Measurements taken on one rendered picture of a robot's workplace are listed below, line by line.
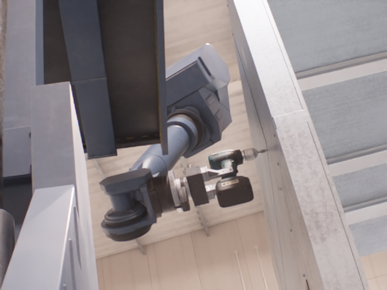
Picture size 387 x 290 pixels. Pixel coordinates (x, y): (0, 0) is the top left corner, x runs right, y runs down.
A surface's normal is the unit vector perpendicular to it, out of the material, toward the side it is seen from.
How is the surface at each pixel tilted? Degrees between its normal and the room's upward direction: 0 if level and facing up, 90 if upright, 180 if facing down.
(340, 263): 90
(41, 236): 50
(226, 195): 161
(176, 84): 139
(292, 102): 90
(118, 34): 180
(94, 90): 180
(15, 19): 90
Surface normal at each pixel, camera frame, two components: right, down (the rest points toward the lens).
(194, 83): -0.22, 0.31
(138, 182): 0.04, 0.25
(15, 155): 0.02, -0.61
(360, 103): 0.18, 0.78
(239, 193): 0.11, 0.55
